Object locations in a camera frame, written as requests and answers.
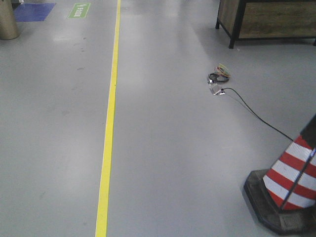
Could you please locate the floor socket box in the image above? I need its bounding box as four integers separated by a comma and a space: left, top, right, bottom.
209, 83, 225, 95

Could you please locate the green floor sticker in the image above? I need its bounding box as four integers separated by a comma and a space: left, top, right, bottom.
67, 2, 91, 19

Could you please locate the red white traffic cone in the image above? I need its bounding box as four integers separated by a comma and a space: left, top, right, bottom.
244, 118, 316, 235

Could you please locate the blue floor mat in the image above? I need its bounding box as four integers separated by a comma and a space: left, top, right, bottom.
13, 3, 56, 22

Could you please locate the brass planter pot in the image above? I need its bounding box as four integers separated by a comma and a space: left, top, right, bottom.
0, 0, 19, 40

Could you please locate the coloured wire bundle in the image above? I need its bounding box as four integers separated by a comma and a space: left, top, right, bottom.
207, 63, 231, 83

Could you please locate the black floor cable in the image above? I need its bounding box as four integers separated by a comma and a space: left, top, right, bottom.
221, 87, 294, 142

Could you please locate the wooden cabinet black frame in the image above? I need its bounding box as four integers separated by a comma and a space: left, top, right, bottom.
215, 0, 316, 49

